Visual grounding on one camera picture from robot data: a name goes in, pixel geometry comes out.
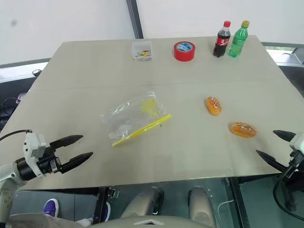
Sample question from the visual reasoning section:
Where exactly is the long bread bun with filling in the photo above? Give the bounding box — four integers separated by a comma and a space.
230, 122, 258, 139

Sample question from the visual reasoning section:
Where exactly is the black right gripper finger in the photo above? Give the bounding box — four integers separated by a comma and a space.
255, 149, 289, 172
272, 130, 297, 143

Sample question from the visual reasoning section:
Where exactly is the grey trouser leg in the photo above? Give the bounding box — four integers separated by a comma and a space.
9, 212, 80, 228

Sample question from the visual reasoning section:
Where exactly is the small white device with red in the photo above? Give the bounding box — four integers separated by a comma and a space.
15, 93, 29, 104

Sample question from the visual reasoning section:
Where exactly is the red tape roll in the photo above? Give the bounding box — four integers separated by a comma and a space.
173, 40, 197, 63

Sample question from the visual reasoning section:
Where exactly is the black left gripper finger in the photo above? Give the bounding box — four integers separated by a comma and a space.
49, 134, 84, 150
60, 152, 94, 174

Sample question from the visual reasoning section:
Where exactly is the dark wall pillar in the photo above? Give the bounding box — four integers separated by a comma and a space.
125, 0, 145, 39

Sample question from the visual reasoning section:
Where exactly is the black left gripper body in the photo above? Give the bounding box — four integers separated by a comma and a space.
36, 144, 64, 176

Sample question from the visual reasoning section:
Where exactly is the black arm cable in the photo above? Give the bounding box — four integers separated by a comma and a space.
273, 163, 298, 212
0, 129, 33, 142

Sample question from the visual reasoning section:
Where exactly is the blue and white shoe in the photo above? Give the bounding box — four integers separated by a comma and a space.
104, 201, 112, 221

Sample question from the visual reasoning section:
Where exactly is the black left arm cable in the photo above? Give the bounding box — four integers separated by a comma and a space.
0, 129, 33, 142

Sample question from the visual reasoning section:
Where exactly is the clear yellow-zip plastic bag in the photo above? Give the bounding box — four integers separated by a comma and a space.
99, 90, 173, 148

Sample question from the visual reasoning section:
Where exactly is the white floor cable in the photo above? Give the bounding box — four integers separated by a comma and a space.
217, 199, 235, 217

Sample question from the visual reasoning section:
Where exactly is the grey box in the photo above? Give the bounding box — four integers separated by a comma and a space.
290, 47, 304, 65

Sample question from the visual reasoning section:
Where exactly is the beige robot leg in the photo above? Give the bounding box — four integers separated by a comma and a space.
188, 185, 216, 227
120, 186, 165, 219

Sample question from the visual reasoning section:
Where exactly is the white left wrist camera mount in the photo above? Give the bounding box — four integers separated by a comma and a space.
22, 132, 47, 178

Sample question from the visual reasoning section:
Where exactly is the beige robot right leg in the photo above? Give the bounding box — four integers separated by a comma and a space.
188, 185, 216, 227

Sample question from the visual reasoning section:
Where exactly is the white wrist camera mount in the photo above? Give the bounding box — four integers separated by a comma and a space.
22, 132, 47, 178
288, 132, 304, 158

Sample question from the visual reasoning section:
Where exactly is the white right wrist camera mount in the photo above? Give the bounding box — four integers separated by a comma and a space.
288, 132, 304, 158

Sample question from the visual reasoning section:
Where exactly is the black table leg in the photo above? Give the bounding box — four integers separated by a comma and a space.
93, 187, 110, 224

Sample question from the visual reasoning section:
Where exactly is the clear box of coloured pins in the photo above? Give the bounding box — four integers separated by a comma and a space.
132, 40, 153, 62

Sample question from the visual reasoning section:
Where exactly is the oval sesame bread bun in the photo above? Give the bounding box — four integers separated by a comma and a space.
205, 96, 223, 117

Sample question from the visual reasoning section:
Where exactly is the cola bottle with red cap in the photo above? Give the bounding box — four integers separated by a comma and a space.
212, 20, 232, 58

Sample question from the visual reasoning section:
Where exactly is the beige robot left leg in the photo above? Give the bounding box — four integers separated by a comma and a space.
120, 186, 165, 219

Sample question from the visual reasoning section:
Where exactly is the green bottle with yellow cap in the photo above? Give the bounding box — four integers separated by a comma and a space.
228, 20, 250, 58

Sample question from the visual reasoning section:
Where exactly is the purple shoe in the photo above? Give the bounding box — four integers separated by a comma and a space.
43, 198, 59, 218

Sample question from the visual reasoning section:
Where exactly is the black table frame bar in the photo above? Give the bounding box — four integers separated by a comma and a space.
228, 176, 250, 228

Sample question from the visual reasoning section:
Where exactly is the beige robot torso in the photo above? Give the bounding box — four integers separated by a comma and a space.
89, 214, 216, 228

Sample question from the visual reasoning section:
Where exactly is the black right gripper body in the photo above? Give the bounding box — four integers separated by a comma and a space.
288, 150, 301, 167

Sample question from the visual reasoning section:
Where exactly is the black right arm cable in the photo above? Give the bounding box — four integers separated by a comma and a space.
273, 163, 298, 212

